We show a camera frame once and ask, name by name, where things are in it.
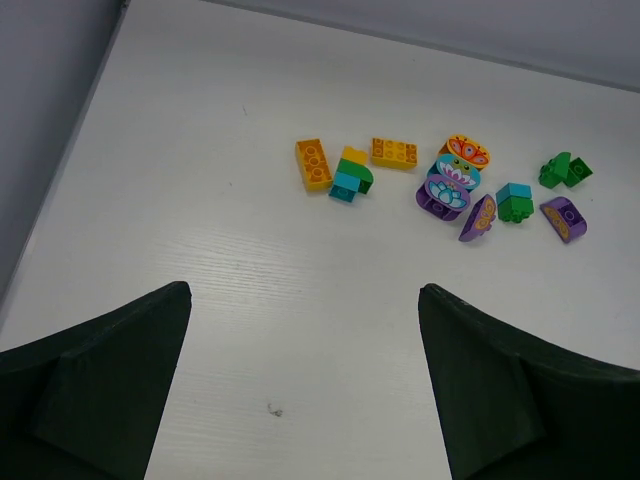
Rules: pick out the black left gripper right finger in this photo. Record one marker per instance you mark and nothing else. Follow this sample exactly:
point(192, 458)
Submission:
point(514, 406)

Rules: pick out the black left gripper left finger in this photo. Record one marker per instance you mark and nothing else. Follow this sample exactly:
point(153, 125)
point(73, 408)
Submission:
point(87, 402)

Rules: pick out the purple butterfly curved lego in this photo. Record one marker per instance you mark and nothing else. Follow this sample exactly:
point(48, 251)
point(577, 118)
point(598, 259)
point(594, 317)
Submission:
point(565, 218)

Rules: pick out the purple butterfly wing lego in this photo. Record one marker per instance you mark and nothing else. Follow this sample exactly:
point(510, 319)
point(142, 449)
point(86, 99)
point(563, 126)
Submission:
point(480, 219)

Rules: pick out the green square lego brick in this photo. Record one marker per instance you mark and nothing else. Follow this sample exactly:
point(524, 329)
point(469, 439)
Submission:
point(515, 209)

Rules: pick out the purple lotus oval lego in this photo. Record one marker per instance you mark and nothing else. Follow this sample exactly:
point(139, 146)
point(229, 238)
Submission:
point(442, 197)

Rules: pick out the teal lotus frog oval lego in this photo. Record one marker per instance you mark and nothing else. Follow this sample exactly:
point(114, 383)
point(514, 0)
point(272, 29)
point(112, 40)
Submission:
point(456, 170)

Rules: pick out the green hollow square lego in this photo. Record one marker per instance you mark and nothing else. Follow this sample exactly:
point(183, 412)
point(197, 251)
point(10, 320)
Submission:
point(577, 172)

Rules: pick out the teal square lego brick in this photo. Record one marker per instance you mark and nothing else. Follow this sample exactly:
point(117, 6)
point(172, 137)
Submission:
point(345, 187)

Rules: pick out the small yellow lego brick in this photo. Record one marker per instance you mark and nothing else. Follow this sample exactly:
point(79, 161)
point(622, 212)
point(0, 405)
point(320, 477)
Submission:
point(354, 155)

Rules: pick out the teal cube lego brick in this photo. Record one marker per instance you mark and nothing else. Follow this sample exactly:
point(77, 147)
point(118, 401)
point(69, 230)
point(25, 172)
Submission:
point(513, 190)

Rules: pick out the orange butterfly oval lego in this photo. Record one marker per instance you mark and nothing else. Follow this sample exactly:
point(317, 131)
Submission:
point(467, 149)

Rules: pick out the yellow flat lego brick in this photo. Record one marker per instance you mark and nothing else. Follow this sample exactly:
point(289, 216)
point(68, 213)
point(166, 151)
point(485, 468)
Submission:
point(393, 154)

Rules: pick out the yellow long lego brick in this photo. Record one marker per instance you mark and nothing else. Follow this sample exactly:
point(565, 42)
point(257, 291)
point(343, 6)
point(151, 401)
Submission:
point(313, 164)

